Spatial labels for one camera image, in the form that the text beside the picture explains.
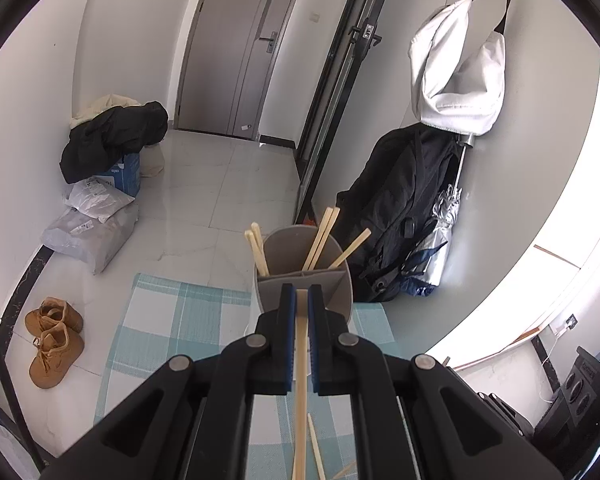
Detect large grey parcel bag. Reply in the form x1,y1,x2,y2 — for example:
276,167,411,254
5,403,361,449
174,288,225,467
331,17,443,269
41,203,140,276

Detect black electronic device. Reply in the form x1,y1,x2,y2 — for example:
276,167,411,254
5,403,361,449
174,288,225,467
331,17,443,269
532,345,600,456

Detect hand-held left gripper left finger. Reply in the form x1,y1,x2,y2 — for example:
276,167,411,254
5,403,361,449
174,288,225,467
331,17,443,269
40,282,298,480

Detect silver folding umbrella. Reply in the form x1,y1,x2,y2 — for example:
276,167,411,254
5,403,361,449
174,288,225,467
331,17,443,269
400,132,478,297

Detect black framed glass door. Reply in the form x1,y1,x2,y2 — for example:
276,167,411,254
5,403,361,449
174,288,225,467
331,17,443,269
292,0,401,226

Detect white utensil holder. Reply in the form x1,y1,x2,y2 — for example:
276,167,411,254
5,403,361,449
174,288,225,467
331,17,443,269
250,226,355,341

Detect black glass door handle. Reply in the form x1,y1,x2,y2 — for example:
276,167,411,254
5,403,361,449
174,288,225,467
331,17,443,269
347,19,383,46

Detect grey entrance door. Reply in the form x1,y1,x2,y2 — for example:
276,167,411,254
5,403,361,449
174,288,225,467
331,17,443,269
172,0,311,138

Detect dark blue box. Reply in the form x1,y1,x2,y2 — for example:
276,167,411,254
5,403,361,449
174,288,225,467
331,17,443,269
0,395,36,480

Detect white cable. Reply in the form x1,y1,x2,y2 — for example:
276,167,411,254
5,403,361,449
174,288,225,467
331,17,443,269
540,327,568,403

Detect black metal rod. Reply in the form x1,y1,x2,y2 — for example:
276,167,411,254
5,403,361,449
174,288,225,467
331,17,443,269
0,310,46,467

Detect blue cardboard box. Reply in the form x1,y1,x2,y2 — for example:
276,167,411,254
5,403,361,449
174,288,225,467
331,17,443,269
92,152,142,197

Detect black backpack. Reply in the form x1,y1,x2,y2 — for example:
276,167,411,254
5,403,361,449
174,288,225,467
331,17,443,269
336,125,463,303

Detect teal checked placemat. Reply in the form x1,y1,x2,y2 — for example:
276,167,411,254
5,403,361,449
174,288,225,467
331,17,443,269
94,273,396,480

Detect tan suede shoe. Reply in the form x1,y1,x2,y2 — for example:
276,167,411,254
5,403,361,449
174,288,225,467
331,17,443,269
28,322,86,390
25,297,85,335

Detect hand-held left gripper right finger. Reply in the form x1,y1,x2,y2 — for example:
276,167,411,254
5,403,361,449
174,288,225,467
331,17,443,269
307,284,563,480

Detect cream cloth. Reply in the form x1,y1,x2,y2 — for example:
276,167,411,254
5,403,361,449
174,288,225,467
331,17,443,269
69,93,141,131

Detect white shoulder bag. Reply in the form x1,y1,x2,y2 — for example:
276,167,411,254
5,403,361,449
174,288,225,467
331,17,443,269
409,0,518,136

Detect small white parcel bag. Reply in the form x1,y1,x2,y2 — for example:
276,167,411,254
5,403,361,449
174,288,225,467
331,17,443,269
64,177,136,221

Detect black jacket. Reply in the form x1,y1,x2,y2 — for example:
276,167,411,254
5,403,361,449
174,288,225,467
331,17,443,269
60,101,170,185

